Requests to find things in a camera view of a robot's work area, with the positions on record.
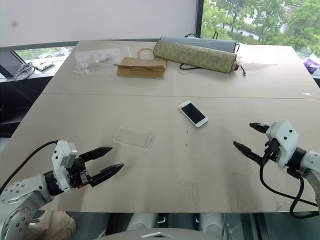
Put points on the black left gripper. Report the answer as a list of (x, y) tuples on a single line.
[(78, 175)]

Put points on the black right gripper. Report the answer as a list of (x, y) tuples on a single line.
[(273, 151)]

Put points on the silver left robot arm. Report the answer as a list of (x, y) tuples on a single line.
[(23, 191)]

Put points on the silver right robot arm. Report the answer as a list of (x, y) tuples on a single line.
[(310, 162)]

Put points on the clear transparent phone case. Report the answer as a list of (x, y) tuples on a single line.
[(135, 137)]

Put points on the white smartphone with black screen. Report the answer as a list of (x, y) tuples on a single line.
[(193, 113)]

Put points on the pale rounded cylinder shape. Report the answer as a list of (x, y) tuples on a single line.
[(211, 222), (141, 221)]

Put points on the beige cushion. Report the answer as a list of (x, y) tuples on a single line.
[(52, 226)]

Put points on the grey rounded robot torso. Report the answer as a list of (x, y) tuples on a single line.
[(155, 235)]

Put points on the purple printed item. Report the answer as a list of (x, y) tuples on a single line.
[(312, 64)]

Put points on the beige patterned rolled mat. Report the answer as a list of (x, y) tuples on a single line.
[(195, 56)]

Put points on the brown paper bag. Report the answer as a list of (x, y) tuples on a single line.
[(142, 68)]

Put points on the clear plastic bag with items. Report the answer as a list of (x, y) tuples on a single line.
[(100, 58)]

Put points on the grey rolled mat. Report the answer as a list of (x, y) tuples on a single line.
[(200, 42)]

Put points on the white flat device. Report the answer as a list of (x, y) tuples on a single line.
[(44, 65)]

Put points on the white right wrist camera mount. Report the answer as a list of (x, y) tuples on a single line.
[(285, 140)]

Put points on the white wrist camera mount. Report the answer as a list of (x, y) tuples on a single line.
[(285, 140), (60, 162)]

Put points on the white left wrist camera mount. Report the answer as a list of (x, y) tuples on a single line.
[(60, 162)]

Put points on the dark window frame post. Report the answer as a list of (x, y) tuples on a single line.
[(199, 17)]

